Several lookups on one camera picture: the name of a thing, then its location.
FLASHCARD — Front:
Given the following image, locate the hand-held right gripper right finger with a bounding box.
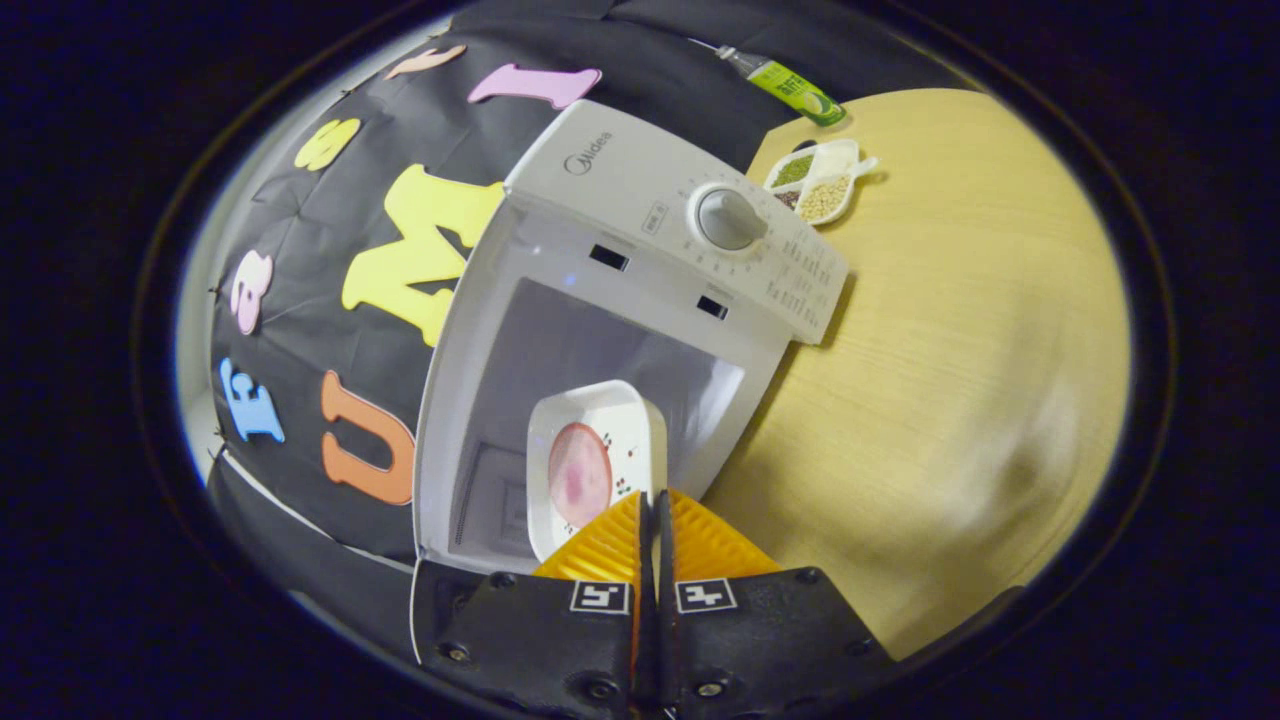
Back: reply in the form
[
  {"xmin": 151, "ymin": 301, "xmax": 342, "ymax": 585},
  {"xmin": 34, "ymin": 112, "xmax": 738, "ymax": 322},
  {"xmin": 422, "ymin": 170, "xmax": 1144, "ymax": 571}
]
[{"xmin": 655, "ymin": 488, "xmax": 896, "ymax": 713}]

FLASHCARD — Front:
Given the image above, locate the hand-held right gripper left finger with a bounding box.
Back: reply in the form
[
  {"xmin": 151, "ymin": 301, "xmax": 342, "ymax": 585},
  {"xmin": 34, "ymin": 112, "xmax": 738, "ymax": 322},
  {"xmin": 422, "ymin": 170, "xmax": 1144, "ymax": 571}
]
[{"xmin": 412, "ymin": 490, "xmax": 653, "ymax": 716}]

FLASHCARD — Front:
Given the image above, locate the pink meat slice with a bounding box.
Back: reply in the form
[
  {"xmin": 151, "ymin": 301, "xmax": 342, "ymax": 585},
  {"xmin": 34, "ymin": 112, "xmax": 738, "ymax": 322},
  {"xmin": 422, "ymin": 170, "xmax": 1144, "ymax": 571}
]
[{"xmin": 547, "ymin": 421, "xmax": 614, "ymax": 529}]

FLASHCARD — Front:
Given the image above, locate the white rectangular plate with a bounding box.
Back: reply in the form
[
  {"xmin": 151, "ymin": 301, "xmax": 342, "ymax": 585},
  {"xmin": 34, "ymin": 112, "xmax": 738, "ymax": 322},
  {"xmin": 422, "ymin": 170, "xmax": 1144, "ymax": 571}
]
[{"xmin": 525, "ymin": 380, "xmax": 669, "ymax": 563}]

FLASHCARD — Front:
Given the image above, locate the white microwave oven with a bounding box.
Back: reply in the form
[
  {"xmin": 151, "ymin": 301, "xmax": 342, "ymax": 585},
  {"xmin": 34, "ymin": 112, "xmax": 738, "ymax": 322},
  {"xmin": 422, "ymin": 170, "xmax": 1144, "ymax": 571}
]
[{"xmin": 412, "ymin": 98, "xmax": 851, "ymax": 576}]

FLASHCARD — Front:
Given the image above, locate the white divided dish with beans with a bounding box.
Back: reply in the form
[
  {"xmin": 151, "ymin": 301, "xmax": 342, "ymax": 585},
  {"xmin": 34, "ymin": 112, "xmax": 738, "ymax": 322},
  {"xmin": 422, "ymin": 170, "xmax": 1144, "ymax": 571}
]
[{"xmin": 763, "ymin": 138, "xmax": 881, "ymax": 227}]

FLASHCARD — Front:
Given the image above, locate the green drink bottle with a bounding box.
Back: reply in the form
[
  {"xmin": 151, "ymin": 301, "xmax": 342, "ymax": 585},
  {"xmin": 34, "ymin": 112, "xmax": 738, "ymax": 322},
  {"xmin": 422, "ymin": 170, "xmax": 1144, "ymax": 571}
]
[{"xmin": 715, "ymin": 45, "xmax": 849, "ymax": 129}]

